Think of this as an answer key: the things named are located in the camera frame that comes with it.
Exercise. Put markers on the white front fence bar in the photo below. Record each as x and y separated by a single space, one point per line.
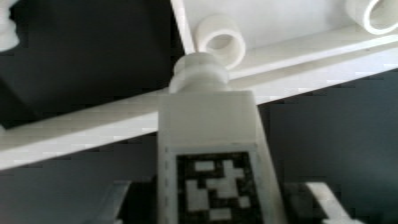
124 119

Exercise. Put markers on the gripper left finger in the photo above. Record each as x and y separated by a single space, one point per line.
126 205

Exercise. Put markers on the white square tabletop tray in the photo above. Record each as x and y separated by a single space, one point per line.
266 34

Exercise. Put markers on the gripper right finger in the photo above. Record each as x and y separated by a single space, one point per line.
312 205

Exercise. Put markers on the white table leg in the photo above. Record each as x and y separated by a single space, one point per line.
216 182
7 26

